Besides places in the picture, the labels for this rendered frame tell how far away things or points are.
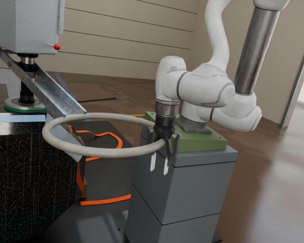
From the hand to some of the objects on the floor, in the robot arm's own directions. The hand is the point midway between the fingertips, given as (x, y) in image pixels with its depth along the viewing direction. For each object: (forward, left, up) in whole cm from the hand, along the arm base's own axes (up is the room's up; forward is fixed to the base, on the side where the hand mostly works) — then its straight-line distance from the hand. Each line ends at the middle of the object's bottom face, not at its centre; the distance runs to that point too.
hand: (159, 164), depth 105 cm
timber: (+5, -106, -89) cm, 139 cm away
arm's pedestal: (-41, -31, -84) cm, 98 cm away
